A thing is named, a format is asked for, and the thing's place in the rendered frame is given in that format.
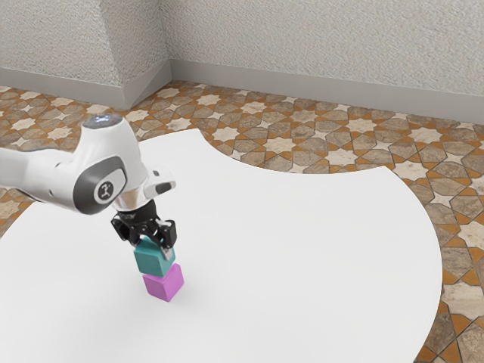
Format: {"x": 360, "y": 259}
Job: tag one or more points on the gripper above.
{"x": 137, "y": 217}

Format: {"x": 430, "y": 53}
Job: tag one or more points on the teal block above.
{"x": 152, "y": 260}

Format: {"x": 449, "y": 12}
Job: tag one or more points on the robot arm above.
{"x": 94, "y": 159}

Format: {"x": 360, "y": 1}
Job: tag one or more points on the pink block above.
{"x": 164, "y": 284}

